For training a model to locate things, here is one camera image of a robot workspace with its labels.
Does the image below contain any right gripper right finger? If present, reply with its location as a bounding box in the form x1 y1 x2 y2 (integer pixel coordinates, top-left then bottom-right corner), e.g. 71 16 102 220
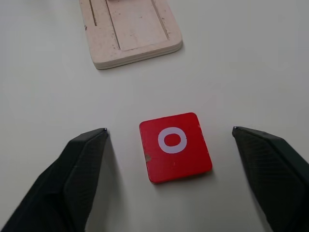
232 126 309 232

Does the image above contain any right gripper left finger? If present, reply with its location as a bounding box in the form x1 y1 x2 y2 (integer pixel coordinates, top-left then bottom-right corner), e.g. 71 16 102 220
0 128 109 232

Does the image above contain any red letter tile o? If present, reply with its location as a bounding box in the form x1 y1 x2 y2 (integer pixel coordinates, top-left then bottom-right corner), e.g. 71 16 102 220
139 112 213 185

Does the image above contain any wooden letter tray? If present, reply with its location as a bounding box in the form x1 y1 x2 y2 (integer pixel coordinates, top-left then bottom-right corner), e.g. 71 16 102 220
79 0 183 71

